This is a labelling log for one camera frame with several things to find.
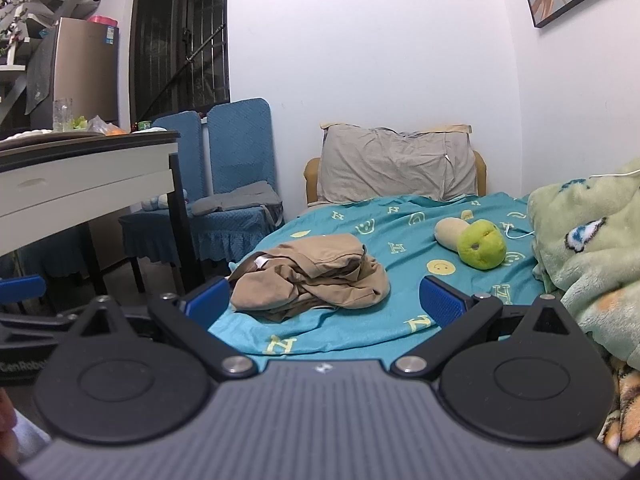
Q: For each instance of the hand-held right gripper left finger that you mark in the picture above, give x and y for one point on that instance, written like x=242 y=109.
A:
x=207 y=296

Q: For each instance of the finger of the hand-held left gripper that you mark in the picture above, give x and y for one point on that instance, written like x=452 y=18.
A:
x=22 y=290

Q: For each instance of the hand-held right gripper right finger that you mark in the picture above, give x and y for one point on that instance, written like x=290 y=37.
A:
x=440 y=302

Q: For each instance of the tan t-shirt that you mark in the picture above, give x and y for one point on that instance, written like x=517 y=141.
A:
x=310 y=280

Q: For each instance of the teal printed bed sheet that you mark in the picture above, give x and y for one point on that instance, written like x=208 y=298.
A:
x=400 y=260

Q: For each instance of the green and cream plush toy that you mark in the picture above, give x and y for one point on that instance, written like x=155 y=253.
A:
x=480 y=247

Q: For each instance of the grey seat cushion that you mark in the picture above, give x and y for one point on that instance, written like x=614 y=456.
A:
x=235 y=197

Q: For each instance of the small white blue plush toy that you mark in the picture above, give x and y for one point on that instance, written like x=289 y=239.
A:
x=155 y=202

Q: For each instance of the white table with black legs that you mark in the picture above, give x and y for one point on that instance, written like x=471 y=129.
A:
x=75 y=175

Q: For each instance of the blue covered chair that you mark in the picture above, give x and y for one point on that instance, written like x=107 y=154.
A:
x=240 y=145
x=175 y=160

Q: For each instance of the grey pillow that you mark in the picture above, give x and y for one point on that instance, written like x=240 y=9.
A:
x=395 y=165

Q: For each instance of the light green fleece blanket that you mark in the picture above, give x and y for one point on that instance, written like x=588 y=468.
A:
x=590 y=270

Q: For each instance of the white plate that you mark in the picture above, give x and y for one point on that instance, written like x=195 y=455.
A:
x=25 y=135

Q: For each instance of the clear drinking glass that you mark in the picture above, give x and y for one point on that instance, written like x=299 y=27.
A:
x=63 y=115

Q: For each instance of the green can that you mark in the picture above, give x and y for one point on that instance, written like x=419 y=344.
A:
x=145 y=125

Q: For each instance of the clear plastic bag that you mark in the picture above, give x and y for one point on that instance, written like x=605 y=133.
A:
x=100 y=125

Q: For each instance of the cartoon patterned blanket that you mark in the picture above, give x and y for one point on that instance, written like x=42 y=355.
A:
x=625 y=400

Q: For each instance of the dark cloth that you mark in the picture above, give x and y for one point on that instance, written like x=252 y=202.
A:
x=40 y=75

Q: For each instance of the silver refrigerator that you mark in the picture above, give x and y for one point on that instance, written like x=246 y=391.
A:
x=85 y=70

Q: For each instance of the dark barred door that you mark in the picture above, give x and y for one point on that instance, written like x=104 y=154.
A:
x=165 y=35

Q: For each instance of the pink lidded container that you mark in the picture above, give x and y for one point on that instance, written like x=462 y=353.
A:
x=102 y=21

